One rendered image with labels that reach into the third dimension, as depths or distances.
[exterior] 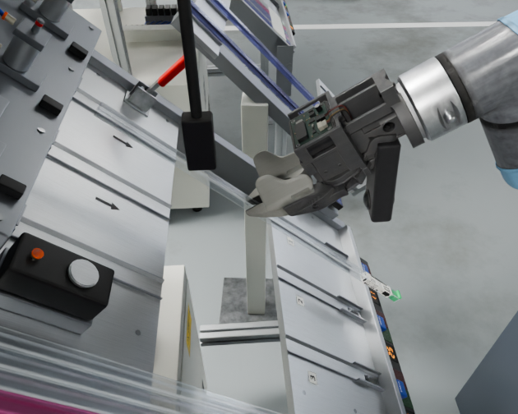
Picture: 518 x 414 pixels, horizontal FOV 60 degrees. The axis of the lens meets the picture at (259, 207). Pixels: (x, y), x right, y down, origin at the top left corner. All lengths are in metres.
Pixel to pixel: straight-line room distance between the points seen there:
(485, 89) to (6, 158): 0.41
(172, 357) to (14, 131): 0.53
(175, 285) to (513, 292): 1.32
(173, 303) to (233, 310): 0.72
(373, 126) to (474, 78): 0.10
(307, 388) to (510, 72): 0.39
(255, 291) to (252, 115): 0.66
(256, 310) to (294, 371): 1.02
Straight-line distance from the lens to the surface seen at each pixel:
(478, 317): 1.76
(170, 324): 0.87
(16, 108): 0.43
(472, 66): 0.47
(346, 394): 0.63
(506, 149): 0.54
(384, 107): 0.46
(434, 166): 2.31
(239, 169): 0.74
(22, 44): 0.44
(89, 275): 0.37
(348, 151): 0.46
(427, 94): 0.46
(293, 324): 0.60
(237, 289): 1.64
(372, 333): 0.74
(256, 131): 1.03
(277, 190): 0.50
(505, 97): 0.49
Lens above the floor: 1.35
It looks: 44 degrees down
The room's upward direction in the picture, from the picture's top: straight up
